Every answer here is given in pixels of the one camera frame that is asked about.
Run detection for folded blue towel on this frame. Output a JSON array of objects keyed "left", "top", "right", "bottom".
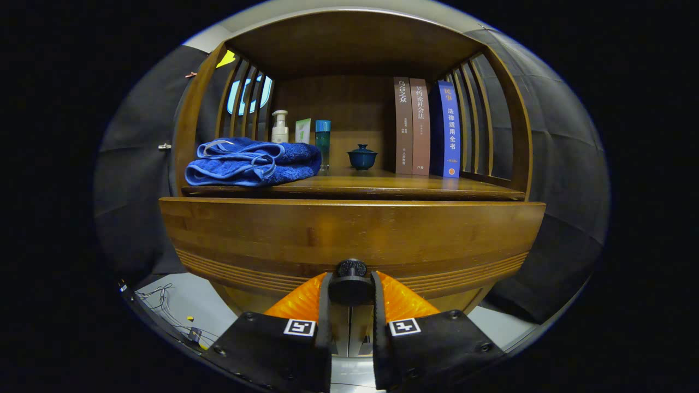
[{"left": 185, "top": 137, "right": 323, "bottom": 187}]

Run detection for thin tangled floor cables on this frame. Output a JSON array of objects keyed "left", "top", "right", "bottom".
[{"left": 134, "top": 283, "right": 222, "bottom": 350}]

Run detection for blue book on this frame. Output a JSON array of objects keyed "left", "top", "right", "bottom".
[{"left": 430, "top": 81, "right": 461, "bottom": 178}]

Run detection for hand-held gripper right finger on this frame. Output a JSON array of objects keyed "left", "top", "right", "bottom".
[{"left": 371, "top": 270, "right": 506, "bottom": 391}]

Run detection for teal bottle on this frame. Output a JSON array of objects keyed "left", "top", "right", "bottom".
[{"left": 315, "top": 120, "right": 331, "bottom": 176}]

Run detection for dark brown book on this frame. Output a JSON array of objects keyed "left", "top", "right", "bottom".
[{"left": 394, "top": 76, "right": 414, "bottom": 175}]

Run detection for black backdrop cloth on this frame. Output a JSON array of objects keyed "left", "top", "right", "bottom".
[{"left": 93, "top": 44, "right": 609, "bottom": 325}]

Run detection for dark blue lidded teacup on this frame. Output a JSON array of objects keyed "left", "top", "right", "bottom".
[{"left": 347, "top": 144, "right": 378, "bottom": 171}]

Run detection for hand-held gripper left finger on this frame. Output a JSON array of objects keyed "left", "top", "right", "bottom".
[{"left": 205, "top": 271, "right": 334, "bottom": 393}]

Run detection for wooden countertop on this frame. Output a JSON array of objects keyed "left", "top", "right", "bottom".
[{"left": 181, "top": 166, "right": 526, "bottom": 201}]

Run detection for wooden drawer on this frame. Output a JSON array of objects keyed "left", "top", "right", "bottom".
[{"left": 158, "top": 196, "right": 547, "bottom": 306}]

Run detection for reddish brown book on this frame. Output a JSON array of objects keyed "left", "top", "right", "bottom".
[{"left": 410, "top": 78, "right": 431, "bottom": 176}]

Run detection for white pump bottle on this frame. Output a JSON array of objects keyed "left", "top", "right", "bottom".
[{"left": 271, "top": 110, "right": 289, "bottom": 144}]

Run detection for wooden cabinet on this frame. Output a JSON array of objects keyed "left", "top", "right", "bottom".
[{"left": 158, "top": 8, "right": 547, "bottom": 358}]

